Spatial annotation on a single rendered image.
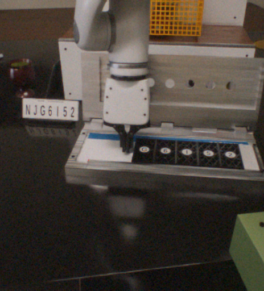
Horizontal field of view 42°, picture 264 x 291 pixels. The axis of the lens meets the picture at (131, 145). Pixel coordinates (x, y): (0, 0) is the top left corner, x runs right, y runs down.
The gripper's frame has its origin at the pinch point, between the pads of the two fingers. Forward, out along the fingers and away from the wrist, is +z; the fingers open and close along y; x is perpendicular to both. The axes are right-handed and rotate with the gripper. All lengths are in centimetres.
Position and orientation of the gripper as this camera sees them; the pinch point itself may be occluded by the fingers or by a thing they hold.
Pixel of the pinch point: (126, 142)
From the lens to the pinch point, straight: 80.3
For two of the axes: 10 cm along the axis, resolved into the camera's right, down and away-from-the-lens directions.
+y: 9.9, 0.6, -1.0
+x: 1.1, -3.5, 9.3
